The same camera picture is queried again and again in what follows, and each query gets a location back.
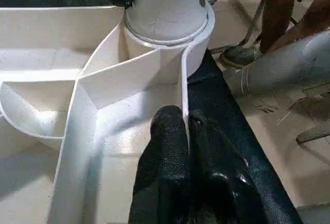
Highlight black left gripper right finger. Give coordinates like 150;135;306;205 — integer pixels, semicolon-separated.
189;108;269;224

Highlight black work mat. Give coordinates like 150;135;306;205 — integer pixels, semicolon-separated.
0;0;306;224

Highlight white plastic table leg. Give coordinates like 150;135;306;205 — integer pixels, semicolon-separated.
124;0;212;44

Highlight brown wooden furniture leg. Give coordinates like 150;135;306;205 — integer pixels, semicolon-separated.
258;0;330;56

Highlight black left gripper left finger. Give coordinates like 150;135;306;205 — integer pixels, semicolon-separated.
128;106;190;224

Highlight white plastic table top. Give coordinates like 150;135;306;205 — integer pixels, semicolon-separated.
0;5;216;224

